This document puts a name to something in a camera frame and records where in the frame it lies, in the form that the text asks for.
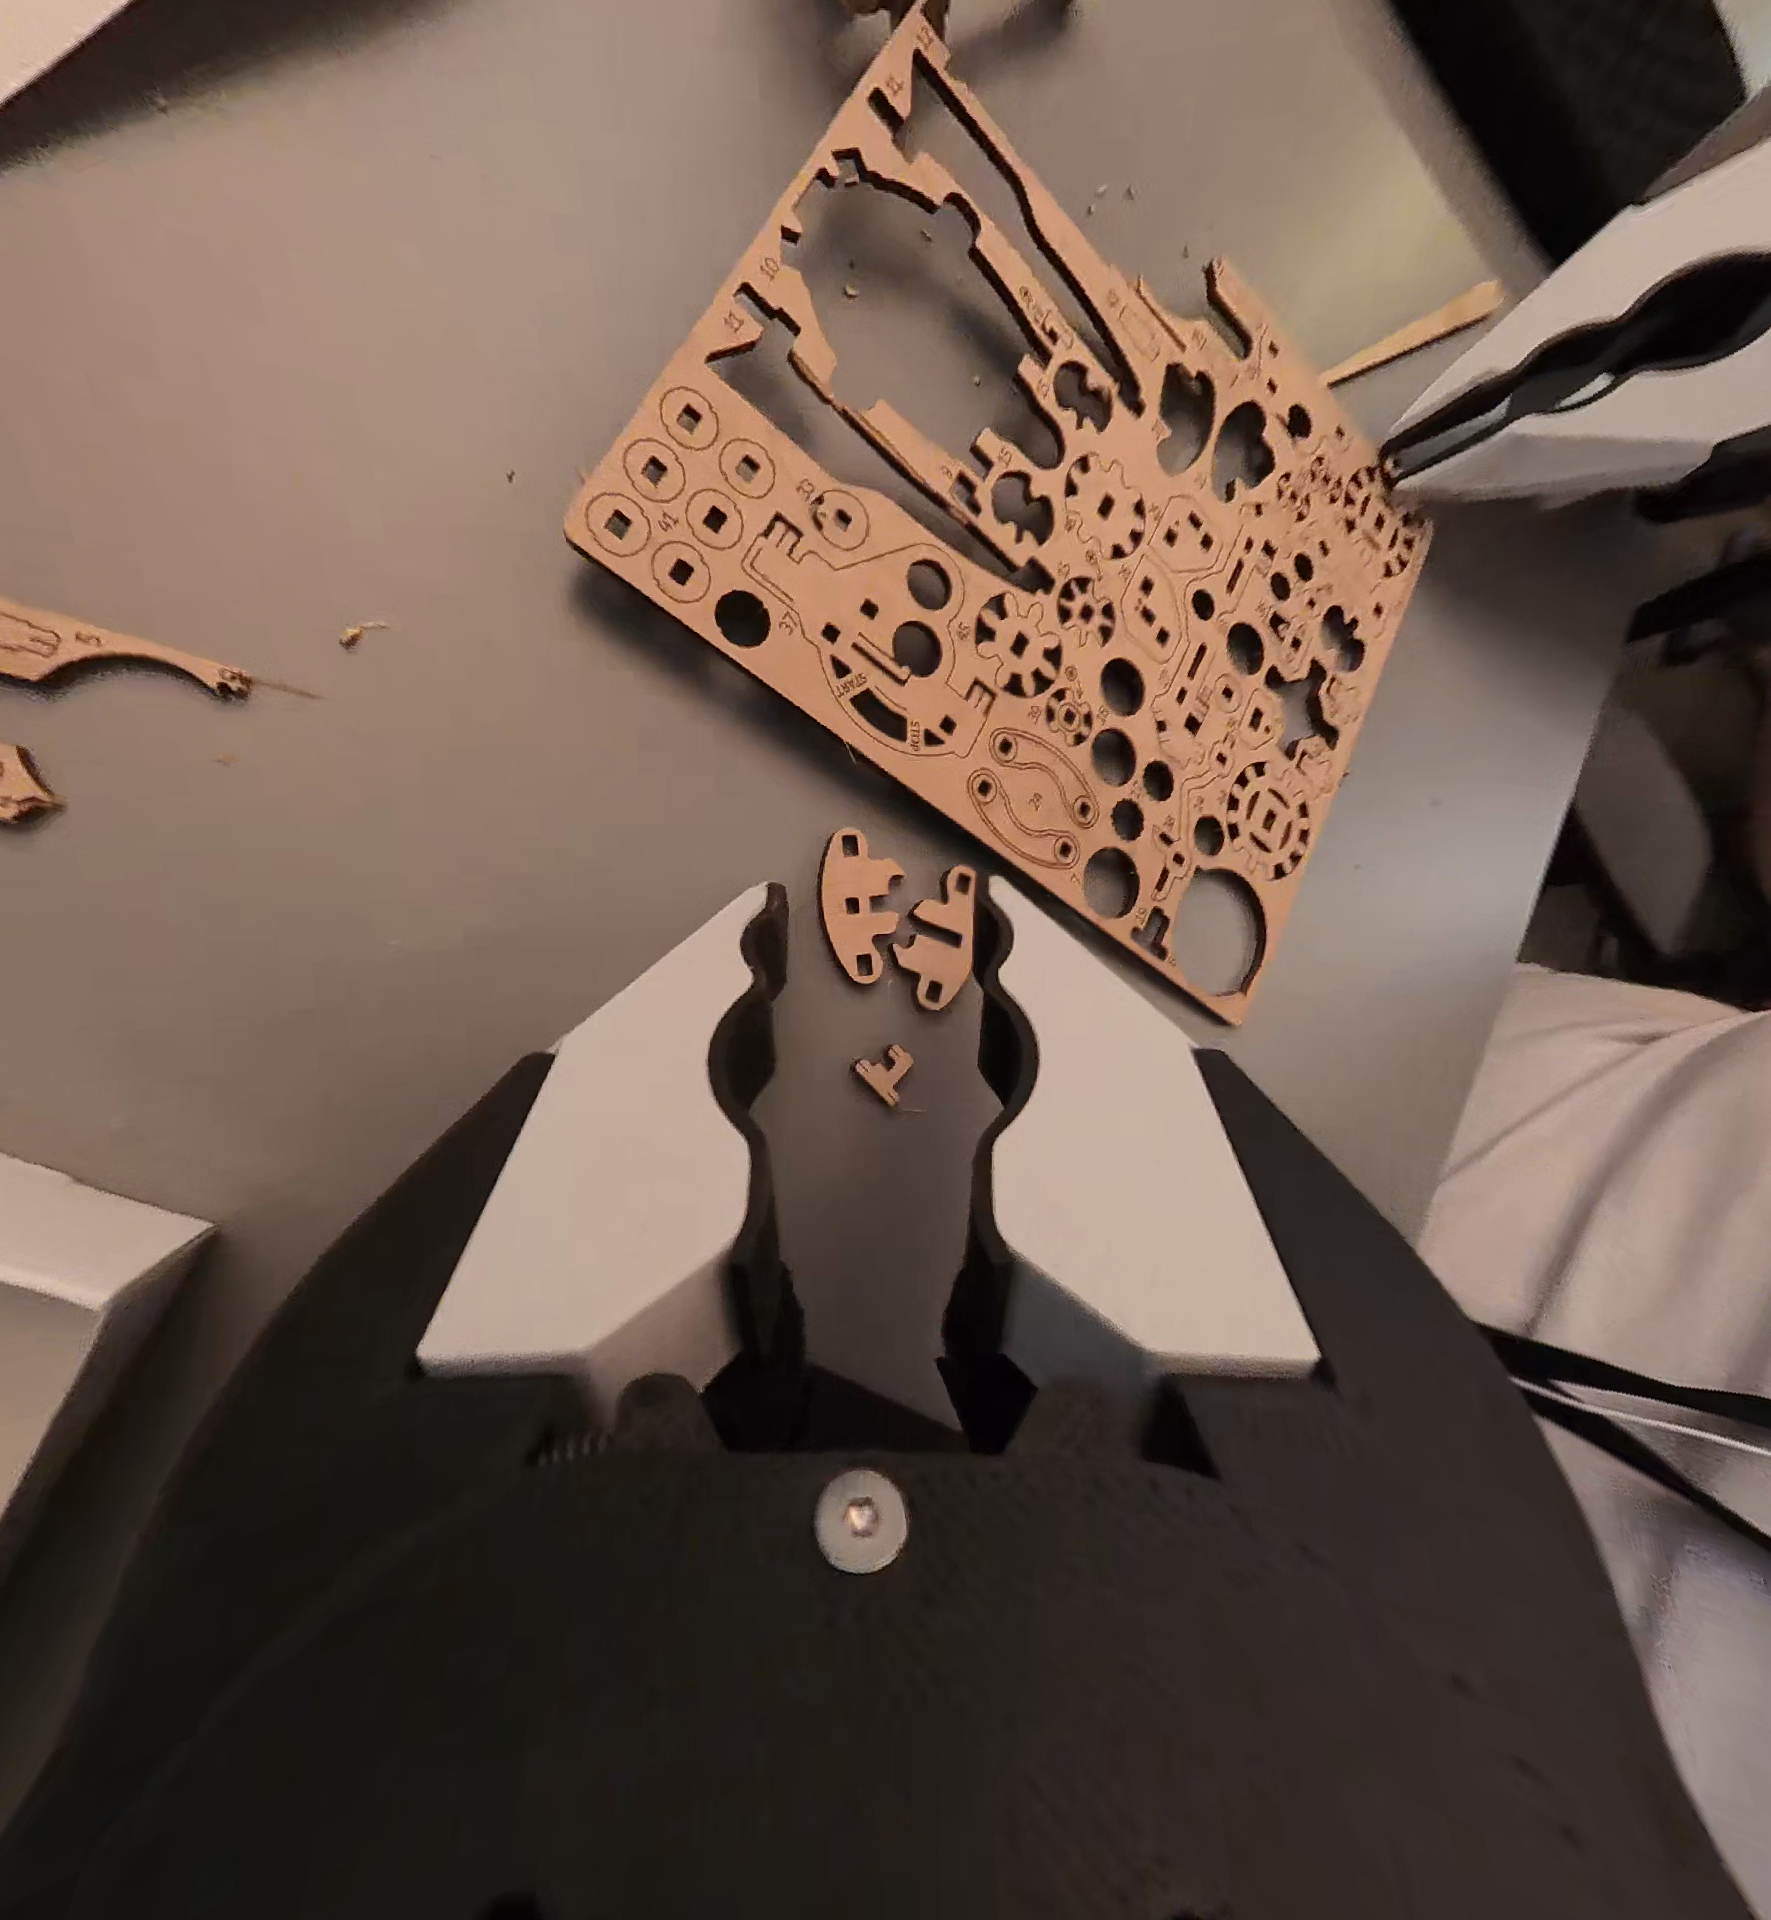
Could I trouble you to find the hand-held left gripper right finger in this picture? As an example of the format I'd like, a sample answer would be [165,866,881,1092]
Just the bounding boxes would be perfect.
[941,878,1342,1457]

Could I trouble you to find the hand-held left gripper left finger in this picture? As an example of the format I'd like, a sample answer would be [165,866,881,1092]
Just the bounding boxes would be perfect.
[416,882,811,1448]

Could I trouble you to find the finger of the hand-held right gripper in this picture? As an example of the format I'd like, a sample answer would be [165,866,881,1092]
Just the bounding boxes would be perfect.
[1382,85,1771,455]
[1383,281,1771,507]

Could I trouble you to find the notched wooden model part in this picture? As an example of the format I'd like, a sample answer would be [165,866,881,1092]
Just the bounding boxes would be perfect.
[888,861,988,1011]

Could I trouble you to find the oval wooden model part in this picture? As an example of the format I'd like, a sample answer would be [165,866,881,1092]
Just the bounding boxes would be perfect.
[819,829,907,989]

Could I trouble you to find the laser-cut wooden parts sheet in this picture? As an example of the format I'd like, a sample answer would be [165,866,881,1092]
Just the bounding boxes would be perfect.
[562,0,1437,1032]

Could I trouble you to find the black fabric chair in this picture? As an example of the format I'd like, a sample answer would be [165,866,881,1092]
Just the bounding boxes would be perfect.
[1389,0,1746,269]

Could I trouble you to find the thin wooden stick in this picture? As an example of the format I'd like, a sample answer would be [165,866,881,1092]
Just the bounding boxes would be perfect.
[1325,277,1507,386]

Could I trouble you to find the person's white shirt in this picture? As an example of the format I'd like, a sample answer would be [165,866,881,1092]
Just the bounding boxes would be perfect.
[1425,960,1771,1920]

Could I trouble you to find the white shallow tray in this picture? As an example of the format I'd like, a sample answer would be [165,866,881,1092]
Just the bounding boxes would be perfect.
[0,1124,220,1657]

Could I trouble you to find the long wooden sheet fragment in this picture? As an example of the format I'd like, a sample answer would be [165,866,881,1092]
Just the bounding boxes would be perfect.
[0,569,255,706]

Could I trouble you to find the black strap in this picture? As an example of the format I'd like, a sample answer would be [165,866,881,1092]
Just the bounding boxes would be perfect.
[1478,1322,1771,1612]

